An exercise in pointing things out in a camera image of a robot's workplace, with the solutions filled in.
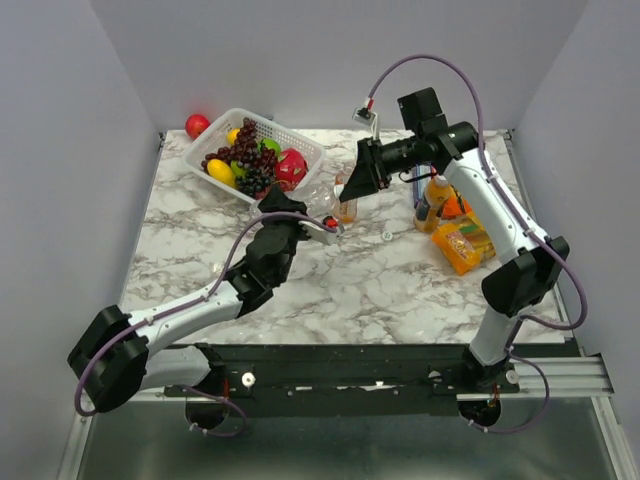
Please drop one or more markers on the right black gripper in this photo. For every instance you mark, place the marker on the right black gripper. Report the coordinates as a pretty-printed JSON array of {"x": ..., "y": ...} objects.
[{"x": 359, "y": 183}]

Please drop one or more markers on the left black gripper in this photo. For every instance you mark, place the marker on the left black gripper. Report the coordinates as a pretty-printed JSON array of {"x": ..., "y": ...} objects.
[{"x": 278, "y": 202}]

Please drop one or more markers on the small orange juice bottle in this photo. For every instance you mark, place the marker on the small orange juice bottle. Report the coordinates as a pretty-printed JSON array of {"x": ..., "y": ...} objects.
[{"x": 429, "y": 209}]

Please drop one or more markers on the clear plastic bottle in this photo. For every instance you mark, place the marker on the clear plastic bottle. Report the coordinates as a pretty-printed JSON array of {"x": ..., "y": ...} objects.
[{"x": 319, "y": 199}]

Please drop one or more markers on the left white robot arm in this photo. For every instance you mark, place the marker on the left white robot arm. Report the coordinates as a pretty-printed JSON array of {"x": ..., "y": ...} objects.
[{"x": 111, "y": 356}]

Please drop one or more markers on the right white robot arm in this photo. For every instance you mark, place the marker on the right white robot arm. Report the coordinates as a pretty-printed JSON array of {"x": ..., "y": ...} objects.
[{"x": 530, "y": 259}]

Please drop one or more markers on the black grape bunch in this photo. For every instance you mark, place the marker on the black grape bunch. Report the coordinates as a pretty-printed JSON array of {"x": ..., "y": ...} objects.
[{"x": 255, "y": 183}]

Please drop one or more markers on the pink dragon fruit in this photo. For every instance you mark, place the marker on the pink dragon fruit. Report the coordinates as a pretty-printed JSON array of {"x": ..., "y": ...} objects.
[{"x": 291, "y": 167}]

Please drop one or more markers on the green apple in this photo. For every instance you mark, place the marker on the green apple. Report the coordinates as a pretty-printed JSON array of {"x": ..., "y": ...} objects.
[{"x": 270, "y": 144}]

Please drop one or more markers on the dark purple grape bunch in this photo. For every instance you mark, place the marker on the dark purple grape bunch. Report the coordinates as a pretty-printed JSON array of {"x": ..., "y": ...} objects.
[{"x": 245, "y": 153}]

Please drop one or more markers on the blue toothpaste box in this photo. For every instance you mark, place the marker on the blue toothpaste box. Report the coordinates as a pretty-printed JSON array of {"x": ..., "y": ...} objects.
[{"x": 421, "y": 175}]

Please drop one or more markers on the yellow lemon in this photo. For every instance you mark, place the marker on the yellow lemon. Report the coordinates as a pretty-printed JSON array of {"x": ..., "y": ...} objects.
[{"x": 232, "y": 136}]

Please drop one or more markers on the white plastic fruit basket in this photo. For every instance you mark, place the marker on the white plastic fruit basket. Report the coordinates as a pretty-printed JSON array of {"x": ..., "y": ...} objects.
[{"x": 215, "y": 136}]

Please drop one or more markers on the orange razor package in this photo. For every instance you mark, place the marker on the orange razor package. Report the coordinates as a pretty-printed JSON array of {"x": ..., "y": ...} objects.
[{"x": 455, "y": 207}]

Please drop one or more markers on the red apple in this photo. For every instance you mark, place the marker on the red apple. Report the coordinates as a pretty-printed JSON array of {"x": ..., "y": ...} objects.
[{"x": 195, "y": 125}]

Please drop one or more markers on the orange snack bag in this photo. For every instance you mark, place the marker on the orange snack bag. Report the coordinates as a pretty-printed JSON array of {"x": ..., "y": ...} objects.
[{"x": 465, "y": 243}]

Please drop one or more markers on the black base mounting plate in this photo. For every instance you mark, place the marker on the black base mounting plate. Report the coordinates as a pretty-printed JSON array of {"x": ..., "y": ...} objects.
[{"x": 407, "y": 401}]

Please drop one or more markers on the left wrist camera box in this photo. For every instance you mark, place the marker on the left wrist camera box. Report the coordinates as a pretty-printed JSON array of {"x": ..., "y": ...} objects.
[{"x": 325, "y": 231}]

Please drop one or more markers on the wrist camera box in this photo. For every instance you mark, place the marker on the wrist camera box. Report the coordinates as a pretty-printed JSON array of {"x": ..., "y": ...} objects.
[
  {"x": 365, "y": 115},
  {"x": 325, "y": 231}
]

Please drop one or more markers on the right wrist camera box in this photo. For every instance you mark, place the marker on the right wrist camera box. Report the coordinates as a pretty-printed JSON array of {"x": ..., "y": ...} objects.
[{"x": 365, "y": 115}]

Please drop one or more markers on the aluminium frame rail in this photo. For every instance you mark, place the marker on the aluminium frame rail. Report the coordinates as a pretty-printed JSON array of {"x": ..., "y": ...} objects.
[{"x": 521, "y": 378}]

